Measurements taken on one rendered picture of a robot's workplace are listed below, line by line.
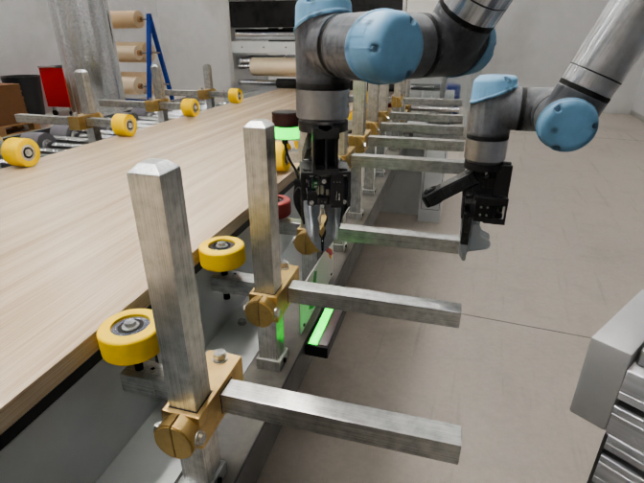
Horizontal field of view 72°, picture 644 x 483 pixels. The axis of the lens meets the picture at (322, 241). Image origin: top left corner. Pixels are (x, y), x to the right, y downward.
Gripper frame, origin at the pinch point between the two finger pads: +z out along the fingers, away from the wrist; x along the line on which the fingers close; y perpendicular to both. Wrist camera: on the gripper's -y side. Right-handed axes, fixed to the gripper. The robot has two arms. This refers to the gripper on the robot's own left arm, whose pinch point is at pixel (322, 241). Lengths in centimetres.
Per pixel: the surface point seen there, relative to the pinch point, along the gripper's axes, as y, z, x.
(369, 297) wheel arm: 4.5, 8.4, 7.5
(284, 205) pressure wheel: -25.9, 2.9, -6.3
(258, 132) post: 3.5, -18.6, -9.2
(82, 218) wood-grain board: -22, 3, -48
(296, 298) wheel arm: 0.7, 10.4, -4.5
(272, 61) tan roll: -272, -15, -13
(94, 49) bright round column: -371, -21, -170
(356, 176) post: -67, 9, 16
